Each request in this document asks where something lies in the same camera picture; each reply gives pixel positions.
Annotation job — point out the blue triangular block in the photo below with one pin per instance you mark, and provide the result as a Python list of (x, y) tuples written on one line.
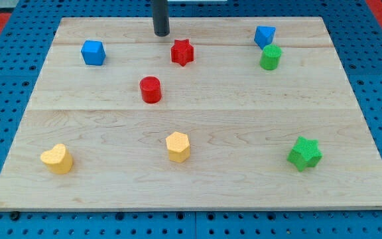
[(264, 35)]

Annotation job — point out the blue cube block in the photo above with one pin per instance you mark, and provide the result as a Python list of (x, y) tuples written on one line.
[(93, 52)]

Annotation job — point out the red star block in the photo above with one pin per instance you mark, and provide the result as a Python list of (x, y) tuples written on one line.
[(182, 52)]

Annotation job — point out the yellow heart block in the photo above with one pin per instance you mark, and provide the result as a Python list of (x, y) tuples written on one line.
[(58, 160)]

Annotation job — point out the light wooden board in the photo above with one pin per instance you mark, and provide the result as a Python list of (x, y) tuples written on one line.
[(241, 121)]

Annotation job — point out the green cylinder block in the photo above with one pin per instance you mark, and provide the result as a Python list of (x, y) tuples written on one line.
[(271, 55)]

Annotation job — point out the black cylindrical robot arm tip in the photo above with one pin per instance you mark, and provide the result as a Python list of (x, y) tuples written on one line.
[(160, 17)]

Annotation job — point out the green star block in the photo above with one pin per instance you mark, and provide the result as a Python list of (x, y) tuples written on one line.
[(304, 153)]

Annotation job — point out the yellow hexagon block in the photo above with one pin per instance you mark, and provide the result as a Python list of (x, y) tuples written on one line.
[(178, 147)]

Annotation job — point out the red cylinder block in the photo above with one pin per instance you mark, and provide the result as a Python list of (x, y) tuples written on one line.
[(150, 89)]

